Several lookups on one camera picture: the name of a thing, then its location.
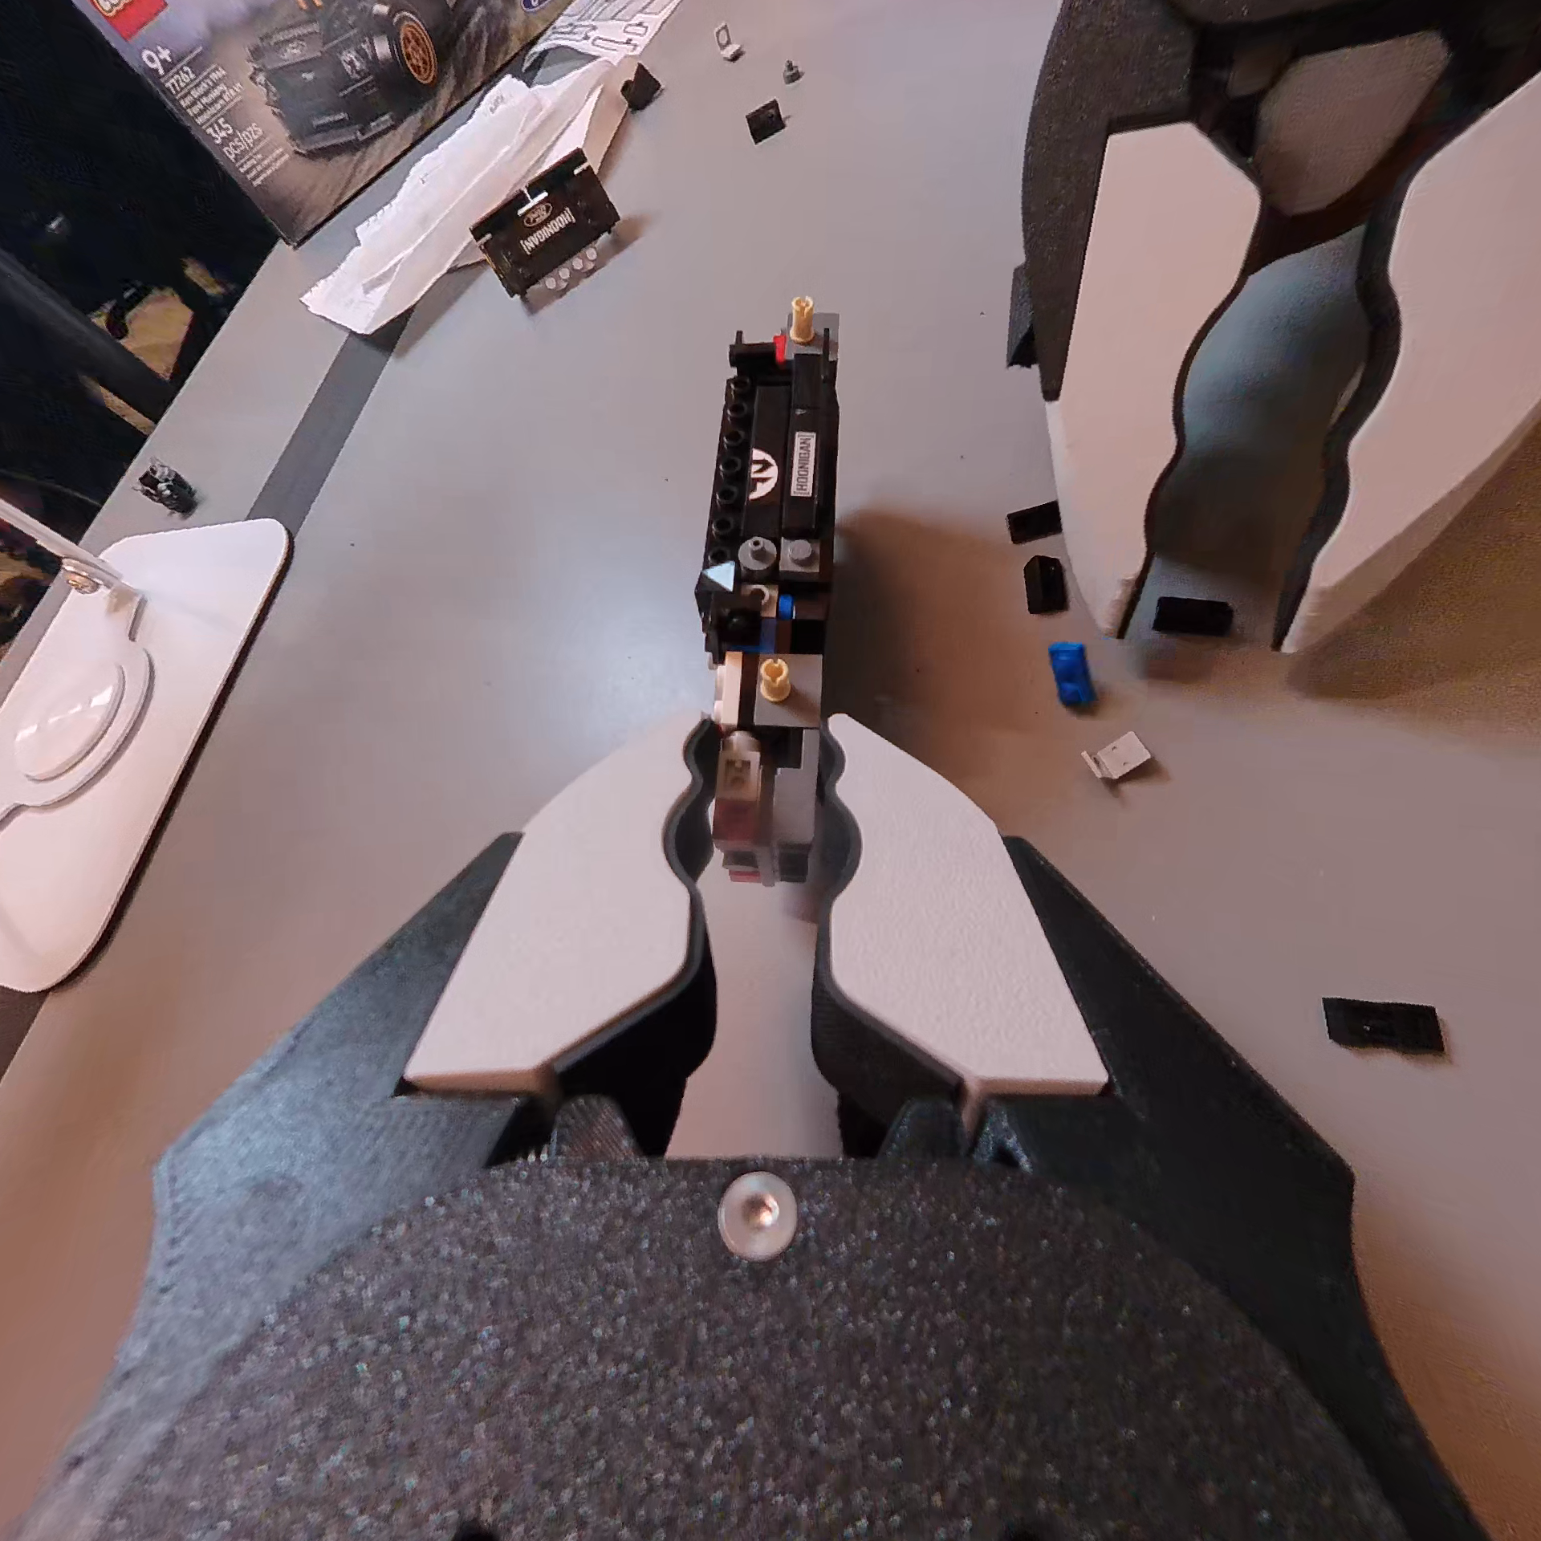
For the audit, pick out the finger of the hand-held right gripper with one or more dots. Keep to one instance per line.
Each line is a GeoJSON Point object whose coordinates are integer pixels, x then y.
{"type": "Point", "coordinates": [1144, 300]}
{"type": "Point", "coordinates": [1466, 337]}

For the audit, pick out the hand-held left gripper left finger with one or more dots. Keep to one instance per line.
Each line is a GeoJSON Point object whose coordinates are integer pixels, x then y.
{"type": "Point", "coordinates": [562, 949]}

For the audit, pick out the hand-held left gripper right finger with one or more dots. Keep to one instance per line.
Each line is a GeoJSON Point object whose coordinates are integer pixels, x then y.
{"type": "Point", "coordinates": [951, 949]}

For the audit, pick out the small blue lego plate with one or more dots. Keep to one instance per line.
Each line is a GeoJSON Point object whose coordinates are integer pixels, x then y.
{"type": "Point", "coordinates": [1069, 674]}

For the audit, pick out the lego car model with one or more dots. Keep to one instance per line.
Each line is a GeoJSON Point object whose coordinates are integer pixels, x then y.
{"type": "Point", "coordinates": [783, 481]}

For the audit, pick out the small grey lego tile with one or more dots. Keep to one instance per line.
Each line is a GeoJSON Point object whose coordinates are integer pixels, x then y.
{"type": "Point", "coordinates": [1122, 757]}

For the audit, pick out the small black lego plate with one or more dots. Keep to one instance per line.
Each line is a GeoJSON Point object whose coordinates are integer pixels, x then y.
{"type": "Point", "coordinates": [767, 125]}

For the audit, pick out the flat black lego plate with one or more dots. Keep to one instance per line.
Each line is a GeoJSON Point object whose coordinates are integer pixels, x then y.
{"type": "Point", "coordinates": [1385, 1024]}

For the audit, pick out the small black lego piece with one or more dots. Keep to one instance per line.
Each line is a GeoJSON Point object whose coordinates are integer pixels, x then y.
{"type": "Point", "coordinates": [642, 86]}

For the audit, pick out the black stickered lego panel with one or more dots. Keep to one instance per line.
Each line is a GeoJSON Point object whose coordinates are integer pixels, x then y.
{"type": "Point", "coordinates": [548, 226]}

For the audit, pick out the tiny black lego part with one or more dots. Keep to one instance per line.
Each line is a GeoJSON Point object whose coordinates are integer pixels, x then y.
{"type": "Point", "coordinates": [167, 484]}

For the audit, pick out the lego set box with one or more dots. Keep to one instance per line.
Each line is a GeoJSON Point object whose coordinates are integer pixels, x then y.
{"type": "Point", "coordinates": [276, 108]}

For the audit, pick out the white book stand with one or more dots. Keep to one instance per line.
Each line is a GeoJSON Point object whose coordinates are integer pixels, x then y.
{"type": "Point", "coordinates": [120, 746]}

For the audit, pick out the white printed paper sheet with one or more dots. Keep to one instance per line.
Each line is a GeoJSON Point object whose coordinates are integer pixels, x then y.
{"type": "Point", "coordinates": [604, 25]}

